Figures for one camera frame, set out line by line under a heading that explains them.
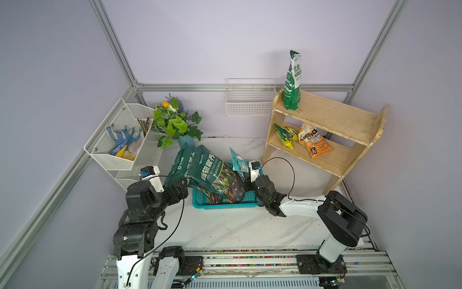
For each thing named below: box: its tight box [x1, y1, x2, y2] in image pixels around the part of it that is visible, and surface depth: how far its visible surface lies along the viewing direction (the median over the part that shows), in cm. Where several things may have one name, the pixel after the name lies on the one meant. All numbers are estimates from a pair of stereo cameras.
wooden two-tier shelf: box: [261, 90, 390, 194], surface depth 75 cm
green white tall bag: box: [282, 49, 302, 111], surface depth 68 cm
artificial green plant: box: [150, 93, 204, 150], surface depth 85 cm
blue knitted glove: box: [105, 125, 143, 156], surface depth 73 cm
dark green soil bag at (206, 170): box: [187, 144, 247, 204], surface depth 85 cm
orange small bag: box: [297, 122, 334, 159], surface depth 86 cm
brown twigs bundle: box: [137, 116, 150, 138], surface depth 85 cm
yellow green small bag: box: [273, 122, 299, 151], surface depth 88 cm
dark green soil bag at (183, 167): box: [164, 142, 228, 205], surface depth 80 cm
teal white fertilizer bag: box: [226, 146, 251, 173], surface depth 85 cm
